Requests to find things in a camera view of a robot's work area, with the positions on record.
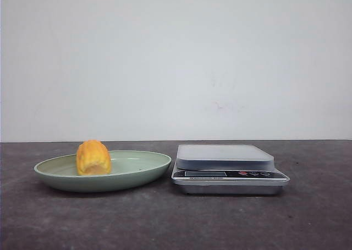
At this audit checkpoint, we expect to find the light green plate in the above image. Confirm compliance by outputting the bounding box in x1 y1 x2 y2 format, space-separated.
34 150 172 193

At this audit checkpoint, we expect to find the yellow corn cob piece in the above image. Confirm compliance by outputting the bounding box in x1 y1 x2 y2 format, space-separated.
76 140 112 176

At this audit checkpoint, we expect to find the silver digital kitchen scale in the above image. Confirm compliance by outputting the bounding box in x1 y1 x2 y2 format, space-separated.
171 144 290 195

